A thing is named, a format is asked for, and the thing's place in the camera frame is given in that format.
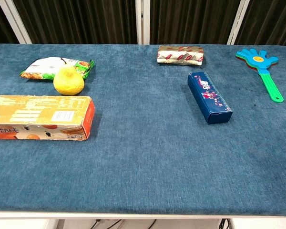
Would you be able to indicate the gold foil snack packet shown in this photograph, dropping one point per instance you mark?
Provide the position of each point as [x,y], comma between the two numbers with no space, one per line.
[178,56]

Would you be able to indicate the yellow pear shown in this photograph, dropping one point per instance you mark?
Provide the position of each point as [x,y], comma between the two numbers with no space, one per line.
[68,82]

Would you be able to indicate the blue hand clapper toy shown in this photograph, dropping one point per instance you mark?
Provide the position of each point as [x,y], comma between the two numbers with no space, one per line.
[256,59]

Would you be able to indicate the grey blue-edged box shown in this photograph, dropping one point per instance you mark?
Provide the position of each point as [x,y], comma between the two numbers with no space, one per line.
[209,100]

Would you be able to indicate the orange snack carton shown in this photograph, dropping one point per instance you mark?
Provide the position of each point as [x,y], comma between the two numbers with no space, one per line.
[38,114]

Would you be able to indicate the green white snack bag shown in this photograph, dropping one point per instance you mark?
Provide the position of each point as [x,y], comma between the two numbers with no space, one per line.
[43,66]

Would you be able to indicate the blue felt tablecloth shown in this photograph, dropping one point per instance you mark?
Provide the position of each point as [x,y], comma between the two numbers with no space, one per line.
[143,162]

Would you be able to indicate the white partition post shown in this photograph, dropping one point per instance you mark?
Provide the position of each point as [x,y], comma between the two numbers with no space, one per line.
[238,21]
[14,21]
[143,21]

